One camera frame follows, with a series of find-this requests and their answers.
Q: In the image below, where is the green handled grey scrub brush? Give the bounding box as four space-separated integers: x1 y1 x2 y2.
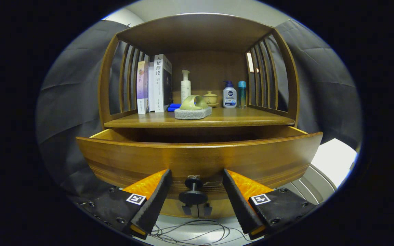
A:
174 95 213 120

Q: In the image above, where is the thick white book dark cover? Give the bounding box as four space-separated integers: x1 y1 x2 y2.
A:
154 54 173 113

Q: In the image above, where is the purple book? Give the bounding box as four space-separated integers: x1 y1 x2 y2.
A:
136 60 149 114

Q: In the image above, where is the teal slim bottle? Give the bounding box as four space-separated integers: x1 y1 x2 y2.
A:
238 81 247 109

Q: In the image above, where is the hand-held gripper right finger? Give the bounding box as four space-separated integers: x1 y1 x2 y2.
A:
222 168 317 240

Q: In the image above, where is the yellow lidded teacup with saucer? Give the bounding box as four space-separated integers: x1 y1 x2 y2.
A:
203 91 219 108

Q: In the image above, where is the wooden drawer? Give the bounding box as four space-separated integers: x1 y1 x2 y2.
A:
76 126 323 201

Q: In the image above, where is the wooden countertop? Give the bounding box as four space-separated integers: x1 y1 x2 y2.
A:
104 107 296 128

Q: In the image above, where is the white plastic storage unit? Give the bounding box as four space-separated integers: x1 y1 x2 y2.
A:
279 138 358 205

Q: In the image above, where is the thin white book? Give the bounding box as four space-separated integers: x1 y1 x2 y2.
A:
147 61 156 112

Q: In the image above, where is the white bottle with blue pump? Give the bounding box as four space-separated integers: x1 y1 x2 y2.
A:
222 81 237 108

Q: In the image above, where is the wooden cabinet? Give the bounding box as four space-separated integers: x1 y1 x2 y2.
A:
97 13 300 219

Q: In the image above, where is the black round drawer knob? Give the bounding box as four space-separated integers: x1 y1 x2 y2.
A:
179 175 208 206

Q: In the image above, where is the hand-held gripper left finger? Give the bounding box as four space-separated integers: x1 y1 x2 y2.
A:
81 168 173 240

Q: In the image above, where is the wooden cabinet door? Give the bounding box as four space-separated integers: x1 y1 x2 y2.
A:
161 198 195 218
197 198 237 219

